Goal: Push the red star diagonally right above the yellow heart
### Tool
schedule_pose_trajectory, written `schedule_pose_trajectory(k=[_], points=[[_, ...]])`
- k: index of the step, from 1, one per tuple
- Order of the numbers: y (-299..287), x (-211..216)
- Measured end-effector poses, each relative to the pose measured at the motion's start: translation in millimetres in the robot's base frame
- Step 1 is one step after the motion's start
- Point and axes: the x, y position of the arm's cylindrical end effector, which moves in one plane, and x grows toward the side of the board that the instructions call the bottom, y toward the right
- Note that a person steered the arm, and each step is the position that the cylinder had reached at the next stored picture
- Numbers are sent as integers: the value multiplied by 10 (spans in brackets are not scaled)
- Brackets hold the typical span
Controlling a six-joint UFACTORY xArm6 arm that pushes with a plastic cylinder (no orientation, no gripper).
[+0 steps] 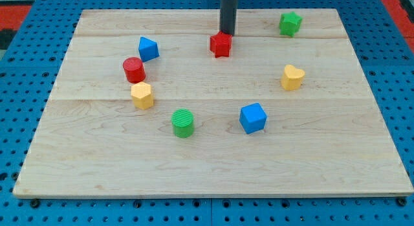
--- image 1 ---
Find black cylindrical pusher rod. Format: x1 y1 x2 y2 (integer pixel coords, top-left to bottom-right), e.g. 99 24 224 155
219 0 238 36

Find red star block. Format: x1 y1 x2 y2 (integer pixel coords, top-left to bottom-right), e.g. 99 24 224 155
210 31 232 58

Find green star block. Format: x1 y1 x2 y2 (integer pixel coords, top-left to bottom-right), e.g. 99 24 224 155
279 12 303 37

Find yellow heart block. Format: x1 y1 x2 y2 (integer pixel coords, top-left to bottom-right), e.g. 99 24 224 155
281 64 305 91

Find blue triangular prism block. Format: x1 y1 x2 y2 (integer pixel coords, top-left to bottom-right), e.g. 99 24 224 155
138 37 159 62

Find blue cube block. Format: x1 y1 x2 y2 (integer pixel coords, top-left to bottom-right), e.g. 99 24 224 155
239 102 267 134

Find red cylinder block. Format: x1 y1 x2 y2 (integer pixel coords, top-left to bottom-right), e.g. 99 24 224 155
122 57 146 84

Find green cylinder block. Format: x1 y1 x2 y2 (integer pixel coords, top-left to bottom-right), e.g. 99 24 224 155
171 108 194 138

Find yellow hexagon block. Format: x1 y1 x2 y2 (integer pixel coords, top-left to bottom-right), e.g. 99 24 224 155
131 82 154 109

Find light wooden board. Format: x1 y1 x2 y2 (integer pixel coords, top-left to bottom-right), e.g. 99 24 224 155
13 8 413 199

